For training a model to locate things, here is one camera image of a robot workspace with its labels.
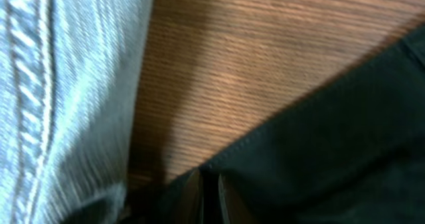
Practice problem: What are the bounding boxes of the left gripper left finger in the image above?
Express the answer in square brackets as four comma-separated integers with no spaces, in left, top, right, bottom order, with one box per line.
[175,169,203,224]

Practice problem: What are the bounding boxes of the folded light blue jeans shorts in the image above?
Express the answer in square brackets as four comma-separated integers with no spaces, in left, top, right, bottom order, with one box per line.
[1,0,153,223]

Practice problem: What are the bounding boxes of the black shorts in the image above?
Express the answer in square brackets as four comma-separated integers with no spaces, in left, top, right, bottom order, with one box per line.
[126,27,424,224]

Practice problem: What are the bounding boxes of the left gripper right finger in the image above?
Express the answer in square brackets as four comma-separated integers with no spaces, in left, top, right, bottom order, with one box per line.
[218,175,256,224]

